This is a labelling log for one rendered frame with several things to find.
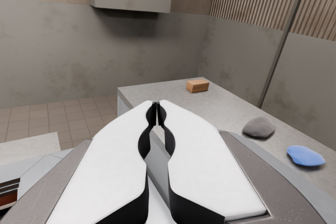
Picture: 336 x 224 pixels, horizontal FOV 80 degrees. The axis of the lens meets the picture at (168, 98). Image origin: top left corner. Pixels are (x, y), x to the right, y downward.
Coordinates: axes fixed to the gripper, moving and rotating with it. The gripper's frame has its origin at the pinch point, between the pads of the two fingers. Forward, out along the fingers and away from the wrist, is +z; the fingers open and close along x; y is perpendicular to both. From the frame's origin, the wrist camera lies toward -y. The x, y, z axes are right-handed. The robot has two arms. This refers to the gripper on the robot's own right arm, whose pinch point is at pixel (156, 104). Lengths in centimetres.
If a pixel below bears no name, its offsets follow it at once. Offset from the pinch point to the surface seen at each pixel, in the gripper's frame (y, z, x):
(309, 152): 45, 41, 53
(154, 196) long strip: 59, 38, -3
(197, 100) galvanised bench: 43, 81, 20
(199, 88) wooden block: 42, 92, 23
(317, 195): 44, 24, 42
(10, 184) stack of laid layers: 53, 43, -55
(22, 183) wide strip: 52, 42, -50
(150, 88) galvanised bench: 40, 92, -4
